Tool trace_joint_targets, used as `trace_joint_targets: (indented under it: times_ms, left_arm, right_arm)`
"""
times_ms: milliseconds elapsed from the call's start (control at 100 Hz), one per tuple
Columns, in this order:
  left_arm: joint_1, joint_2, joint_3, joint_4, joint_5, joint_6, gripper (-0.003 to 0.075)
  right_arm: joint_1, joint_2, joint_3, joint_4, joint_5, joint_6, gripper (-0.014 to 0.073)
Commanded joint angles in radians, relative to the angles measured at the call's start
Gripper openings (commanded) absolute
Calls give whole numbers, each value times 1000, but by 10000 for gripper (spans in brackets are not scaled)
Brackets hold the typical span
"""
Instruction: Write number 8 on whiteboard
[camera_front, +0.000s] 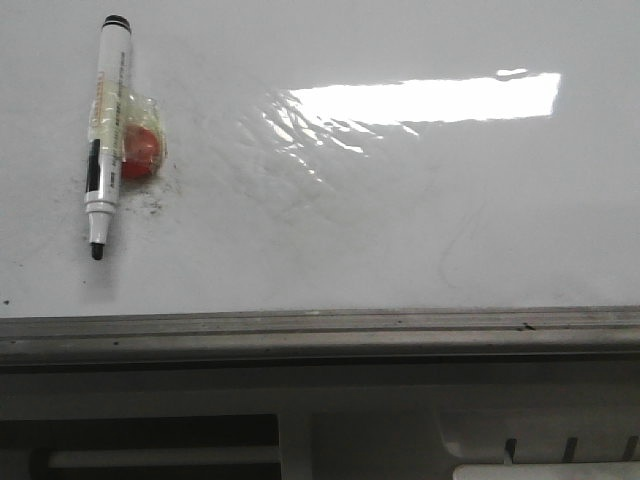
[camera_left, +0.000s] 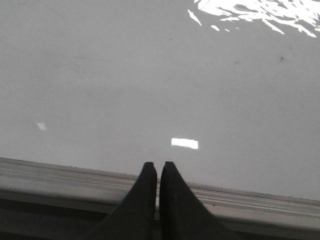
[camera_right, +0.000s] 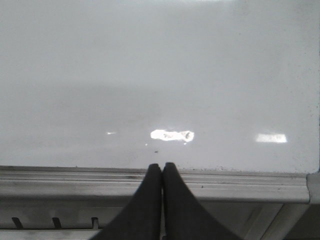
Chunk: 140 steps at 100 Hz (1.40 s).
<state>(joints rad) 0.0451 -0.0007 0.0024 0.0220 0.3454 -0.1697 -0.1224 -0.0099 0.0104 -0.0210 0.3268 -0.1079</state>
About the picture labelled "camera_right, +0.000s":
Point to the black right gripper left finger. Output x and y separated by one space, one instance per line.
140 219

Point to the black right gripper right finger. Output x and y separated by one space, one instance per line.
185 218

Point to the white metal stand frame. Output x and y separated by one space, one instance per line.
80 220

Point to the white whiteboard with aluminium frame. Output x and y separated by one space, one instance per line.
228 90

